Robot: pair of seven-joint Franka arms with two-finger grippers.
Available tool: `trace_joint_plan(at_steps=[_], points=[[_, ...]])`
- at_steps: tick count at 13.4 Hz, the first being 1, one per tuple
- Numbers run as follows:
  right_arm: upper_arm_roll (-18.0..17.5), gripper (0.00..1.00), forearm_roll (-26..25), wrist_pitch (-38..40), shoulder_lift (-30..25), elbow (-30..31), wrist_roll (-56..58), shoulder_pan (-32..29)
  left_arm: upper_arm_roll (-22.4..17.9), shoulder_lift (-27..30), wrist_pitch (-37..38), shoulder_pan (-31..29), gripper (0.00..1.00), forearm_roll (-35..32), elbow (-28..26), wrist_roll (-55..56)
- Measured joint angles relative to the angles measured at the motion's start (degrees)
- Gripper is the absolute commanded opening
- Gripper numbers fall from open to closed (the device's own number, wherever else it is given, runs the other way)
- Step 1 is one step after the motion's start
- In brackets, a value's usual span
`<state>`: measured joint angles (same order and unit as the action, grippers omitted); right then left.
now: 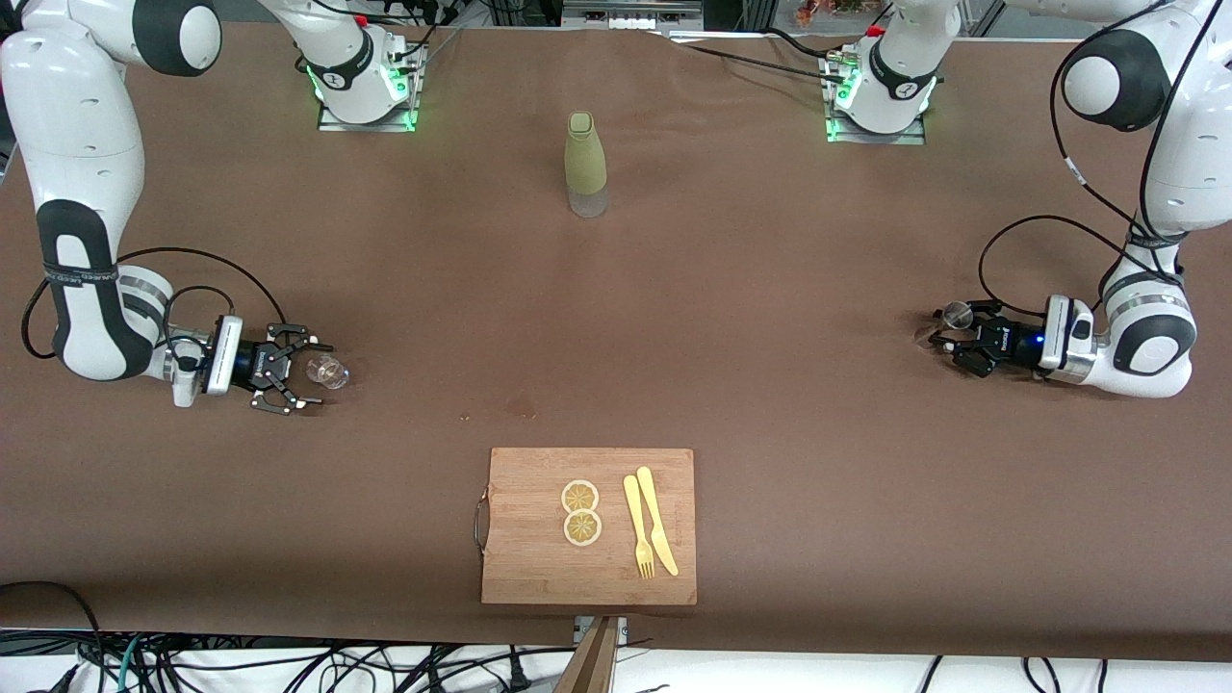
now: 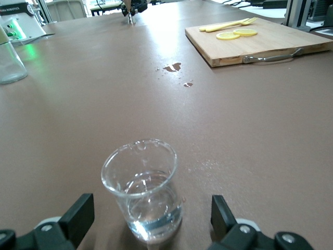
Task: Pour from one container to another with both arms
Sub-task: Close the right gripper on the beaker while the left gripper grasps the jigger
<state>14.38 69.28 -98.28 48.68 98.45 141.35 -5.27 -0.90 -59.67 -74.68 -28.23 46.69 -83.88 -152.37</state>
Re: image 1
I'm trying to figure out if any steel jigger measuring cup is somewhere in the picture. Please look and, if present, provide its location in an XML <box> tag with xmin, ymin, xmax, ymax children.
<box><xmin>926</xmin><ymin>301</ymin><xmax>974</xmax><ymax>349</ymax></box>

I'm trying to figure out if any brown table cover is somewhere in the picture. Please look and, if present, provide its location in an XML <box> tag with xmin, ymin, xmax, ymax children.
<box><xmin>0</xmin><ymin>19</ymin><xmax>1232</xmax><ymax>661</ymax></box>

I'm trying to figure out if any wooden cutting board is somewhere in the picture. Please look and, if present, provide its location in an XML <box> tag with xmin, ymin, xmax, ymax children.
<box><xmin>474</xmin><ymin>448</ymin><xmax>698</xmax><ymax>606</ymax></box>

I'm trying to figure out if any green sleeved glass bottle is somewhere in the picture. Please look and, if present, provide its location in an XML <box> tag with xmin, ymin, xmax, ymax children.
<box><xmin>564</xmin><ymin>112</ymin><xmax>609</xmax><ymax>218</ymax></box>

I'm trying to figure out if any yellow plastic knife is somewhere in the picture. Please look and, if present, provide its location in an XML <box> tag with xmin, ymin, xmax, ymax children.
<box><xmin>636</xmin><ymin>466</ymin><xmax>680</xmax><ymax>578</ymax></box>

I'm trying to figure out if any yellow plastic fork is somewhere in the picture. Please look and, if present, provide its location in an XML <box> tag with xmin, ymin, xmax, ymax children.
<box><xmin>623</xmin><ymin>475</ymin><xmax>656</xmax><ymax>580</ymax></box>

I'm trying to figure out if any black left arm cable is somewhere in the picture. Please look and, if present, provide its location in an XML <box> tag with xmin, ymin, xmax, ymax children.
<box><xmin>979</xmin><ymin>0</ymin><xmax>1219</xmax><ymax>321</ymax></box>

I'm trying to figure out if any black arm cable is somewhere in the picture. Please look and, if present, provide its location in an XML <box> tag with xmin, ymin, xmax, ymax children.
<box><xmin>21</xmin><ymin>247</ymin><xmax>290</xmax><ymax>362</ymax></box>
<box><xmin>979</xmin><ymin>0</ymin><xmax>1219</xmax><ymax>321</ymax></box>

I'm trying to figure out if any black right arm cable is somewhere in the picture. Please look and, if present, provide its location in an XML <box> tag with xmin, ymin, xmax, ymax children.
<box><xmin>21</xmin><ymin>247</ymin><xmax>290</xmax><ymax>362</ymax></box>

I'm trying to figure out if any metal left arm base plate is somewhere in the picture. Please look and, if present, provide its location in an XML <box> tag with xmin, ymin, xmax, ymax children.
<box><xmin>826</xmin><ymin>58</ymin><xmax>927</xmax><ymax>145</ymax></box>

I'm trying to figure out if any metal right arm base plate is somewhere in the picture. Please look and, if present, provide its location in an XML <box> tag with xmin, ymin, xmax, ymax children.
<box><xmin>318</xmin><ymin>48</ymin><xmax>418</xmax><ymax>133</ymax></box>

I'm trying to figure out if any black looped floor cable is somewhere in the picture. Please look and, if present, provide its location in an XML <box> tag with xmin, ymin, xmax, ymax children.
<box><xmin>0</xmin><ymin>580</ymin><xmax>107</xmax><ymax>693</ymax></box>

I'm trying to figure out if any black cable across cover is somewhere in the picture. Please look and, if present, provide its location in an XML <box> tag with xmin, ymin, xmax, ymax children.
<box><xmin>664</xmin><ymin>27</ymin><xmax>853</xmax><ymax>84</ymax></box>

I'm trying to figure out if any metal post bracket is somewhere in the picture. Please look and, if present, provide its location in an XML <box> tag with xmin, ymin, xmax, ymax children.
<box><xmin>575</xmin><ymin>616</ymin><xmax>629</xmax><ymax>648</ymax></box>

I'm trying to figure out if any wooden camera post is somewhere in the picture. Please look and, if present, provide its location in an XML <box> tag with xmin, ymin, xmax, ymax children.
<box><xmin>553</xmin><ymin>616</ymin><xmax>619</xmax><ymax>693</ymax></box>

